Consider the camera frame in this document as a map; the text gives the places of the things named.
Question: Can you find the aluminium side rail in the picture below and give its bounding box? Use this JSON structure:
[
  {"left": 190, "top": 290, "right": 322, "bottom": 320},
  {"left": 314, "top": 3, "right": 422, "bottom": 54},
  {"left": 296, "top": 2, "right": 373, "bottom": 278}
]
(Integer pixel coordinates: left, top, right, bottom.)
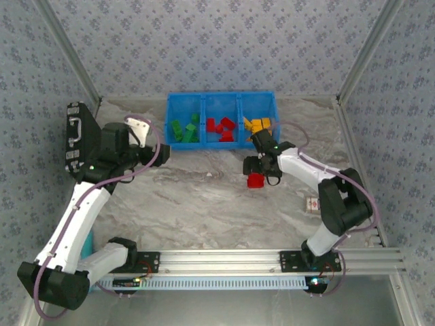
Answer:
[{"left": 332, "top": 97, "right": 389, "bottom": 248}]

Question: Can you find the black case with metal handle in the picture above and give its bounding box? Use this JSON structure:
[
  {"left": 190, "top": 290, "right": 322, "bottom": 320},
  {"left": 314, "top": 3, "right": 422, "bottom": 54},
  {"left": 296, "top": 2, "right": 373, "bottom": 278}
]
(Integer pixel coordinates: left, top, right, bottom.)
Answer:
[{"left": 65, "top": 101, "right": 105, "bottom": 177}]

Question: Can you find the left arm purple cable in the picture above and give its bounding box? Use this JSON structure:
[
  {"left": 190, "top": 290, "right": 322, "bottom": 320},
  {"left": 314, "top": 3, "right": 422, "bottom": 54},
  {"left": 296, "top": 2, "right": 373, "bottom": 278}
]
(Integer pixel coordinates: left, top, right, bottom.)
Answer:
[{"left": 33, "top": 115, "right": 162, "bottom": 322}]

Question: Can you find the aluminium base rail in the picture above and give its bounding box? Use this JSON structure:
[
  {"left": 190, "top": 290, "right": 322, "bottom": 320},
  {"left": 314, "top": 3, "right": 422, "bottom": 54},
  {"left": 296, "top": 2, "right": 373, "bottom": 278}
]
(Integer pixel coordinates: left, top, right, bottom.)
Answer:
[{"left": 36, "top": 249, "right": 407, "bottom": 275}]

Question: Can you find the small printed card box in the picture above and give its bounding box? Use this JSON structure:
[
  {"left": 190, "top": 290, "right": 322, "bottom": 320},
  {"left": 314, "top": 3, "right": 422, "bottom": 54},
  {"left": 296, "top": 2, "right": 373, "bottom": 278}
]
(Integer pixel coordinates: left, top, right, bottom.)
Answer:
[{"left": 303, "top": 196, "right": 322, "bottom": 214}]

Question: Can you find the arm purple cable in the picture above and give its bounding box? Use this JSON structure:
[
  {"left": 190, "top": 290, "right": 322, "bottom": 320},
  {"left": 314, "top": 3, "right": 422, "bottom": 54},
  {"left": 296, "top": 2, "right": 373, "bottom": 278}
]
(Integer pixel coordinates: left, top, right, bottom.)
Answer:
[
  {"left": 278, "top": 121, "right": 380, "bottom": 297},
  {"left": 33, "top": 115, "right": 162, "bottom": 322}
]

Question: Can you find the teal foam cylinder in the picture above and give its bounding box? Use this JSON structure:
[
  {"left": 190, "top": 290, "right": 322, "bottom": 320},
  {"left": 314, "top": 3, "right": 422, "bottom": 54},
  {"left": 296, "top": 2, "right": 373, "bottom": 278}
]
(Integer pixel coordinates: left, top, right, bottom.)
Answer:
[{"left": 80, "top": 230, "right": 98, "bottom": 293}]

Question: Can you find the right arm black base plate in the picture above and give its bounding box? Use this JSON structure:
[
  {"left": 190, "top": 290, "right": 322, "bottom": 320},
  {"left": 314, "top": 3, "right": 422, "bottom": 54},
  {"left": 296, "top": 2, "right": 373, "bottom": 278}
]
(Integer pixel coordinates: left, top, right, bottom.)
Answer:
[{"left": 279, "top": 250, "right": 342, "bottom": 272}]

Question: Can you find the grey metal panel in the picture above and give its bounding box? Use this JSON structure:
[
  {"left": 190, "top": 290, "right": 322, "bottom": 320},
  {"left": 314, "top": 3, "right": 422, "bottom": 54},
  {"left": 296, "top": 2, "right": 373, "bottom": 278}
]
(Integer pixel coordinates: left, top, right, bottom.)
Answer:
[{"left": 33, "top": 274, "right": 421, "bottom": 326}]

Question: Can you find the blue three-compartment plastic bin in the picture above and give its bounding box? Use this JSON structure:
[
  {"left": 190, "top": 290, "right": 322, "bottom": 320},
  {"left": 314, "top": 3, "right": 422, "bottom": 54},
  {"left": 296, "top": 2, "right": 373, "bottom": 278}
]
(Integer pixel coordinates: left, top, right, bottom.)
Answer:
[{"left": 165, "top": 90, "right": 281, "bottom": 151}]

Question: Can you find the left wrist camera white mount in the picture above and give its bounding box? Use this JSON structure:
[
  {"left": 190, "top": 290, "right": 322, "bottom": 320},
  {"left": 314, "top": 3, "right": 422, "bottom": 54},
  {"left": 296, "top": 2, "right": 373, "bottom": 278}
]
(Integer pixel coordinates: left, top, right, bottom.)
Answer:
[{"left": 125, "top": 115, "right": 152, "bottom": 147}]

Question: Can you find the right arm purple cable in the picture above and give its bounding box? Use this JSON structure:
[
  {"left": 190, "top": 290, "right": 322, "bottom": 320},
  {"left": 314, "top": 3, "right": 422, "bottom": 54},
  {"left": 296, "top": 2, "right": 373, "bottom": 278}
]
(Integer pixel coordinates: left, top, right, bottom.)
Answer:
[{"left": 278, "top": 121, "right": 380, "bottom": 297}]

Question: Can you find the aluminium frame post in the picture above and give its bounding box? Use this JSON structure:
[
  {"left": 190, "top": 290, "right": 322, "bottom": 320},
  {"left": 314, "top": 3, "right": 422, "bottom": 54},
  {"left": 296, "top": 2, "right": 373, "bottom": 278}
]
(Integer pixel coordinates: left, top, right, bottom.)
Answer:
[
  {"left": 33, "top": 0, "right": 103, "bottom": 105},
  {"left": 335, "top": 0, "right": 406, "bottom": 105}
]

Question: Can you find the light blue slotted cable duct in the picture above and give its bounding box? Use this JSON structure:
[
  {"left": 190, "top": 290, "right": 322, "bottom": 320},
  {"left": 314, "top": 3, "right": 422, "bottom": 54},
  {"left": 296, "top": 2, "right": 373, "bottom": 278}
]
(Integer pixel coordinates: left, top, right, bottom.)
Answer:
[{"left": 97, "top": 275, "right": 307, "bottom": 291}]

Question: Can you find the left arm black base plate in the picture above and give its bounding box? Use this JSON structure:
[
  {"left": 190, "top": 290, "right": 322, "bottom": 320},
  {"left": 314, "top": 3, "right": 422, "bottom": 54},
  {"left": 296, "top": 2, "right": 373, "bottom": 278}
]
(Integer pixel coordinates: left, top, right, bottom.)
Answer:
[{"left": 99, "top": 251, "right": 161, "bottom": 274}]

